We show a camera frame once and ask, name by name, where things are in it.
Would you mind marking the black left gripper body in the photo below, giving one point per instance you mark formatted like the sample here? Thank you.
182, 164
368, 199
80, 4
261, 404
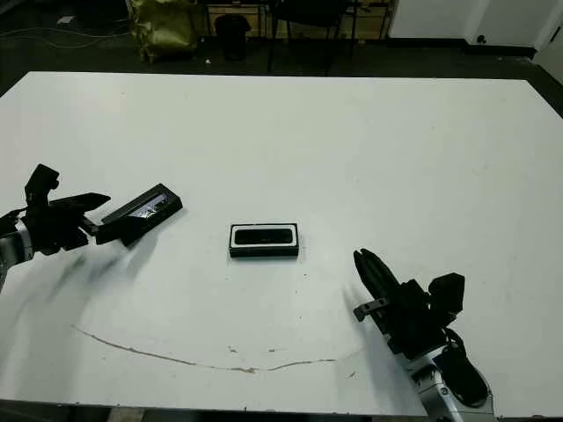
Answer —
55, 228

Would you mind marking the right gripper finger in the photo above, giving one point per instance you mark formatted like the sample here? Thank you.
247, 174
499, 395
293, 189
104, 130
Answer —
367, 274
382, 274

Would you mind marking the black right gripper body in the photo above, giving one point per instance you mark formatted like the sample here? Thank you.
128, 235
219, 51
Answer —
409, 321

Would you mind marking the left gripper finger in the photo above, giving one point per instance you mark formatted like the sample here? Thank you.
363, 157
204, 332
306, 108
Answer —
81, 202
110, 235

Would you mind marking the black box lid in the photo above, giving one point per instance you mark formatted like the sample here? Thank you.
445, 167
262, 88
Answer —
145, 211

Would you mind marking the slim black camera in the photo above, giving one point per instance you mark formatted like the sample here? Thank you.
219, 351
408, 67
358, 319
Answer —
263, 236

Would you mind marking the black box with white insert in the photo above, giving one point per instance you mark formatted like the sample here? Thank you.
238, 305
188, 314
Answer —
264, 251

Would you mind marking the white paper sheet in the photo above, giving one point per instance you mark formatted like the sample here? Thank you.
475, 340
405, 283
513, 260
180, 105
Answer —
65, 20

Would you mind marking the crinkled plastic bag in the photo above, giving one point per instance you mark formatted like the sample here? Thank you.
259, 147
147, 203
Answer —
165, 31

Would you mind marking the black trash bin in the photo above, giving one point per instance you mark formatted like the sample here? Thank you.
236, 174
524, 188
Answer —
231, 37

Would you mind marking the black folding chair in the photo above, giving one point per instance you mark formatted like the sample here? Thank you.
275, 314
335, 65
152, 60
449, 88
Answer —
308, 17

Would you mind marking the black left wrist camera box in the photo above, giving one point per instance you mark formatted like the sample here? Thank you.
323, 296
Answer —
41, 184

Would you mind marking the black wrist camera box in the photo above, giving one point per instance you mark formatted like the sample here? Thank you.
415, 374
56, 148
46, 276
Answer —
448, 292
41, 184

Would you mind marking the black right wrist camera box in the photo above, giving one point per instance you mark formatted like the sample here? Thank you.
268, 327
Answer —
448, 292

